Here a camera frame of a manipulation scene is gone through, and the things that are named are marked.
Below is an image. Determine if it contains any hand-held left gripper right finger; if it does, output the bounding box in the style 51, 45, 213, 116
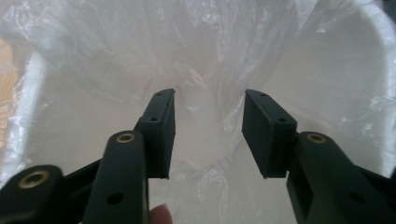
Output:
241, 89, 395, 224

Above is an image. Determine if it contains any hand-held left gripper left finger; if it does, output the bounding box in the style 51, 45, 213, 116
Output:
81, 88, 177, 224

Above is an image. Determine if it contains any white plastic bin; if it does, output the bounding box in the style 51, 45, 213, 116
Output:
3, 0, 396, 224

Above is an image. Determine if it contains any clear plastic bag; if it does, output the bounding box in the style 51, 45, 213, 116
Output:
0, 0, 396, 224

